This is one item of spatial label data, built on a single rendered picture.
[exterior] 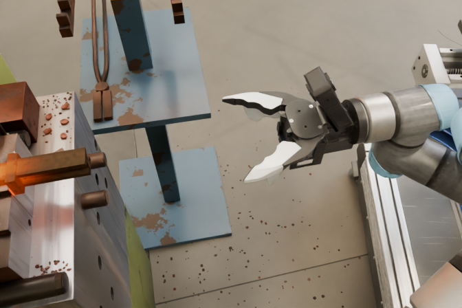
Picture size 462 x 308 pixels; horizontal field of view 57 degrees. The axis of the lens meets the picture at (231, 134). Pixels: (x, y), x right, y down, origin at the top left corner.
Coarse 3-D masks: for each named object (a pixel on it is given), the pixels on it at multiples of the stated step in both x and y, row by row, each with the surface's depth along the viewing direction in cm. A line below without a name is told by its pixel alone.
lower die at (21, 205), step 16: (0, 144) 61; (16, 144) 61; (0, 160) 59; (0, 192) 56; (32, 192) 64; (0, 208) 55; (16, 208) 58; (32, 208) 63; (0, 224) 54; (16, 224) 57; (0, 240) 54; (16, 240) 56; (0, 256) 53; (16, 256) 55; (0, 272) 53; (16, 272) 54
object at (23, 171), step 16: (16, 160) 57; (32, 160) 57; (48, 160) 57; (64, 160) 57; (80, 160) 57; (0, 176) 56; (16, 176) 56; (32, 176) 58; (48, 176) 58; (64, 176) 58; (80, 176) 59; (16, 192) 57
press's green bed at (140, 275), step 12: (132, 228) 120; (132, 240) 117; (132, 252) 113; (144, 252) 139; (132, 264) 109; (144, 264) 134; (132, 276) 106; (144, 276) 129; (132, 288) 103; (144, 288) 124; (132, 300) 100; (144, 300) 120
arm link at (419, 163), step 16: (384, 144) 71; (400, 144) 69; (432, 144) 71; (368, 160) 78; (384, 160) 73; (400, 160) 71; (416, 160) 70; (432, 160) 69; (384, 176) 76; (400, 176) 77; (416, 176) 71
